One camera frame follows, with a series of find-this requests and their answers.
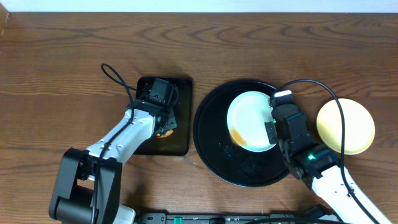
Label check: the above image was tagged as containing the black round tray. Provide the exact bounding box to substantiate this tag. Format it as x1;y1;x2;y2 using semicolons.
193;79;289;187

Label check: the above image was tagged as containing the yellow plate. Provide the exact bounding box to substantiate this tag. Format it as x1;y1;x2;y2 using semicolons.
316;98;376;155

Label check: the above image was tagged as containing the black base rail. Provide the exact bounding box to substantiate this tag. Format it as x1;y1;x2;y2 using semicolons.
133;204;341;224

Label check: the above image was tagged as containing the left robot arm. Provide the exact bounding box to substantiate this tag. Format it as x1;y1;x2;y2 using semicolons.
49;78;179;223

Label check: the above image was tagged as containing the orange green scrub sponge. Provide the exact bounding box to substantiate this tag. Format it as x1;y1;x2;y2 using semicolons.
155;129;174;138

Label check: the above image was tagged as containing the black rectangular water tray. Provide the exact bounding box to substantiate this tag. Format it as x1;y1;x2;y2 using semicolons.
135;77;193;156

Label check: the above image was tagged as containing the light blue plate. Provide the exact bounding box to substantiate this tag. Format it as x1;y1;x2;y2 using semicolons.
226;91;275;152

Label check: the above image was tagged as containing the right black cable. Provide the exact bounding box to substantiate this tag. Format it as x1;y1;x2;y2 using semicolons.
269;78;382;224

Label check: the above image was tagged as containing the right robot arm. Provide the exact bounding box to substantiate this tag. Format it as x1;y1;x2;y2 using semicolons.
265;91;390;223

